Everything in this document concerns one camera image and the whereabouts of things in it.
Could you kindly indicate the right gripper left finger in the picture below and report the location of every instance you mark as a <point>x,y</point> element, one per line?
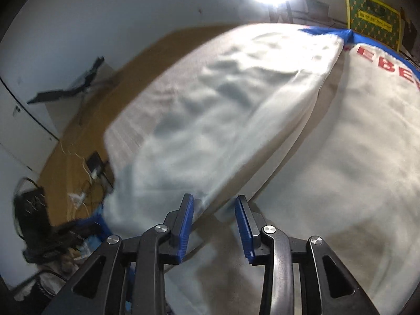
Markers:
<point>179,224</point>

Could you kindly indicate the dark plant pot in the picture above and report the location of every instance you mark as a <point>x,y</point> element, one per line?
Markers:
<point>317,9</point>

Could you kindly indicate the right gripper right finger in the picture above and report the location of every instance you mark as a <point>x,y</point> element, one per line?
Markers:
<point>250,225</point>

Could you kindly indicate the white and blue jacket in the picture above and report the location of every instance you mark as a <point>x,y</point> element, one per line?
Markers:
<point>319,130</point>

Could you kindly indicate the yellow green storage box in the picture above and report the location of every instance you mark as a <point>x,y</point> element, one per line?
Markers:
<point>377,20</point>

